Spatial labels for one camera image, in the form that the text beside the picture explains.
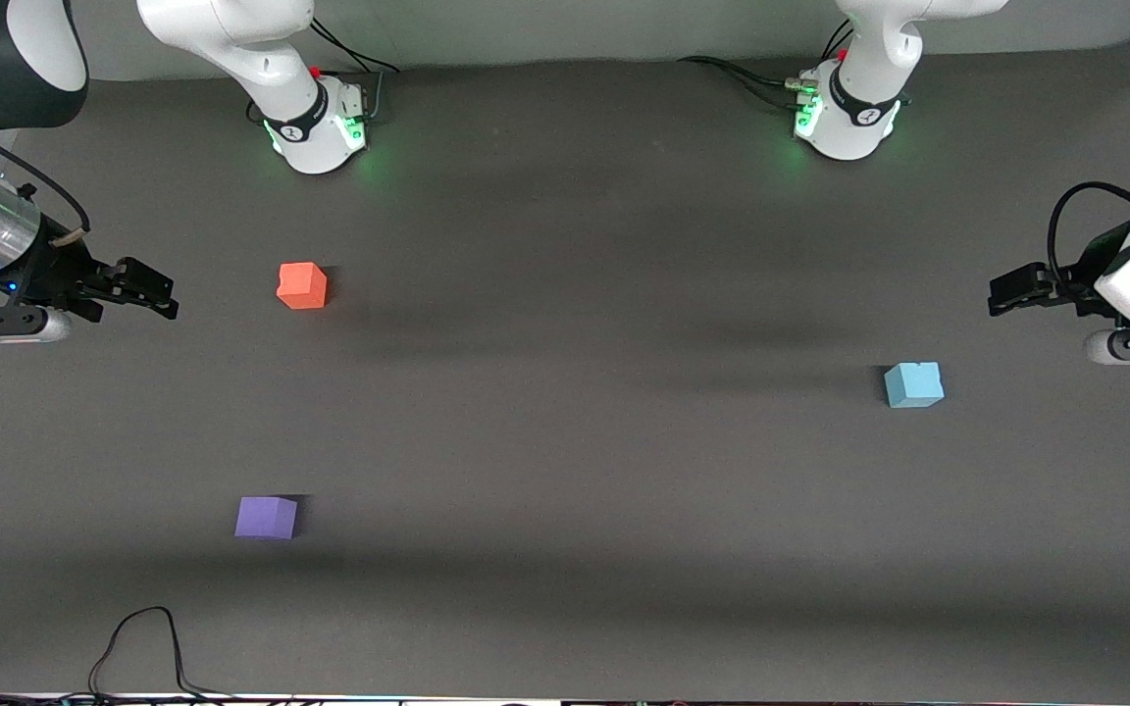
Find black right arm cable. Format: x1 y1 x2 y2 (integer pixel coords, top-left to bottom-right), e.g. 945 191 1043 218
0 108 92 238

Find thin black looped cable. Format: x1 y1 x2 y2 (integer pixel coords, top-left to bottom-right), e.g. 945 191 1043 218
0 606 237 704

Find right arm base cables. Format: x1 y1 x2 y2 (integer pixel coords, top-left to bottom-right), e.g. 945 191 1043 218
308 16 401 126

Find orange foam block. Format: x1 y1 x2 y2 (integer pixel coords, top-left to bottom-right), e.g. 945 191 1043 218
277 262 329 311

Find light blue foam block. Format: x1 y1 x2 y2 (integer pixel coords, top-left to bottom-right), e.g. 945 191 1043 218
883 362 946 409

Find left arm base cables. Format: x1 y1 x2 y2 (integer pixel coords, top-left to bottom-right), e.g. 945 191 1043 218
677 18 856 111

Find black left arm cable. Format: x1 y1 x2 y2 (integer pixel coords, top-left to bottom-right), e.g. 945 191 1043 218
1047 180 1130 307

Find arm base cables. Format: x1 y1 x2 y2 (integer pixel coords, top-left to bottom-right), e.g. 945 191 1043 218
308 16 401 126
677 18 856 111

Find purple foam block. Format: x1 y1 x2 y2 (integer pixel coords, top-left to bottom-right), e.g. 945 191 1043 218
234 496 299 540

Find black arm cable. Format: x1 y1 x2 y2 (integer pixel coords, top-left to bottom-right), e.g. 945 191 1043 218
0 108 92 238
1047 180 1130 307

